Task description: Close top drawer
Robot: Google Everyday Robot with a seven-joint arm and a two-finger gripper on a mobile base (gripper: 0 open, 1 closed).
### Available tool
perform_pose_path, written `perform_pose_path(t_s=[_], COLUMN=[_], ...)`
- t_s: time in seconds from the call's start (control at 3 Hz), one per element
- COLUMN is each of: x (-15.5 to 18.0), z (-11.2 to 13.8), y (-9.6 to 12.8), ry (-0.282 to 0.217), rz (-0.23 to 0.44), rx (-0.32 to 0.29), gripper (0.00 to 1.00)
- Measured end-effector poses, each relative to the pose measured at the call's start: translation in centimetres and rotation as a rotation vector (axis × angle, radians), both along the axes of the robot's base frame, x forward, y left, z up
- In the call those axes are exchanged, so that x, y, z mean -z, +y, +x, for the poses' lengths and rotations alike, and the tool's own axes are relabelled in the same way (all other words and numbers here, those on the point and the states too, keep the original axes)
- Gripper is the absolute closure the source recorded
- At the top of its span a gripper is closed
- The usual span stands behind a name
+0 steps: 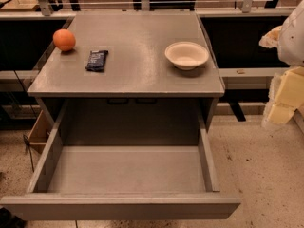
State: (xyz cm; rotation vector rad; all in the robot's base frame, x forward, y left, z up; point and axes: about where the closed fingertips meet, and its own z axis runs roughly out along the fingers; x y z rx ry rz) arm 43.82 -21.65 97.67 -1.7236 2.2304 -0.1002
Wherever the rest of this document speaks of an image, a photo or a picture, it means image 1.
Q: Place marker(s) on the cream cloth-covered gripper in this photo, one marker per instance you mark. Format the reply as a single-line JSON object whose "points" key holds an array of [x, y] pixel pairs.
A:
{"points": [[293, 40]]}

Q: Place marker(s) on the grey top drawer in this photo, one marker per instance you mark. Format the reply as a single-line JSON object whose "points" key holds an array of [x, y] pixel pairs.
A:
{"points": [[132, 161]]}

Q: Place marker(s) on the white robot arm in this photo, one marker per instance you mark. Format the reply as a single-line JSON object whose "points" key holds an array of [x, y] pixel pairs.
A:
{"points": [[288, 38]]}

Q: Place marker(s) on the grey drawer cabinet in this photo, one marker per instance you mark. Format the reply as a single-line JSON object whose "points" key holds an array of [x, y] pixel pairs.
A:
{"points": [[140, 98]]}

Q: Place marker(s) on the white paper bowl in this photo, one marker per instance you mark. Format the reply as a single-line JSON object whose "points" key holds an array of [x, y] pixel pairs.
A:
{"points": [[186, 55]]}

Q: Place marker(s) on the dark blue snack packet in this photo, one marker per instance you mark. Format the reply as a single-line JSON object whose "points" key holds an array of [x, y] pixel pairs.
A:
{"points": [[96, 61]]}

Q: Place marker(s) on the orange fruit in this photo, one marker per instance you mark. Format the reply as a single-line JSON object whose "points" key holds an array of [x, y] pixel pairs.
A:
{"points": [[64, 40]]}

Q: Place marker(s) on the cardboard box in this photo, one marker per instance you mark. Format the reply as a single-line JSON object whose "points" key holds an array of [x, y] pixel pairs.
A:
{"points": [[38, 136]]}

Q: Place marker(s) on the black shoe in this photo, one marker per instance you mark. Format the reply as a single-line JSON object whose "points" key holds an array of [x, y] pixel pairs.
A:
{"points": [[8, 220]]}

